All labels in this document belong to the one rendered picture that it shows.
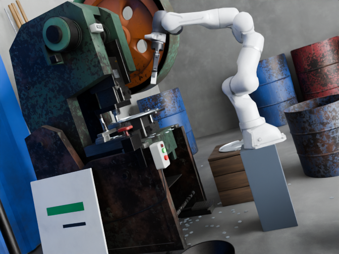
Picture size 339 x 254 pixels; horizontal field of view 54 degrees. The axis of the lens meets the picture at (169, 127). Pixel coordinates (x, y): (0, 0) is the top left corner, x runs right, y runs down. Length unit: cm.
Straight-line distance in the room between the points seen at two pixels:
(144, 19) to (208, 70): 300
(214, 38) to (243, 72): 353
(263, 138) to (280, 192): 29
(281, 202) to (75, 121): 124
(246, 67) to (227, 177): 84
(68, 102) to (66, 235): 79
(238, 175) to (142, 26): 120
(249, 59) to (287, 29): 332
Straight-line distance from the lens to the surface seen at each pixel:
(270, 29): 511
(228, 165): 227
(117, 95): 202
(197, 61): 531
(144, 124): 200
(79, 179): 201
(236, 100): 180
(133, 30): 242
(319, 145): 239
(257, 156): 178
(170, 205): 183
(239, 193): 232
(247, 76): 170
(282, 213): 188
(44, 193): 223
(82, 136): 208
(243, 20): 184
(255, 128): 178
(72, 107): 207
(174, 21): 189
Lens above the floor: 87
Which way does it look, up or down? 6 degrees down
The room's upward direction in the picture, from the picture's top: 18 degrees counter-clockwise
